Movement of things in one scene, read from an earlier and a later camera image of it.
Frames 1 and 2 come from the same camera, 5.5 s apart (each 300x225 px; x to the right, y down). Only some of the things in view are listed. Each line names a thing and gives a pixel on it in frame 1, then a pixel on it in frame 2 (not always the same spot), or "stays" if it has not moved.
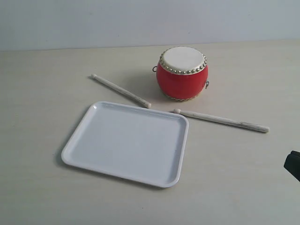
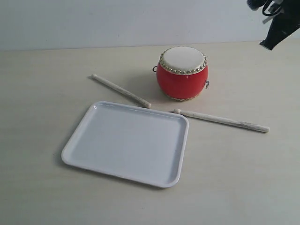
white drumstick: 142,103 stays
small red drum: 182,72 stays
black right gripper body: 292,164 -> 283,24
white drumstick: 246,125 stays
